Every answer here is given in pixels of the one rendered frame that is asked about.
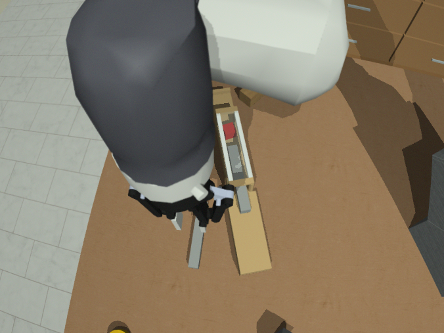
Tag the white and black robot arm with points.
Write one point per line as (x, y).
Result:
(141, 71)

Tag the grey square stick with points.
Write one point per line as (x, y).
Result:
(196, 246)
(243, 200)

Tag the tan wooden bar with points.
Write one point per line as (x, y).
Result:
(249, 97)

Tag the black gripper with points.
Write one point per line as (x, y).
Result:
(223, 198)

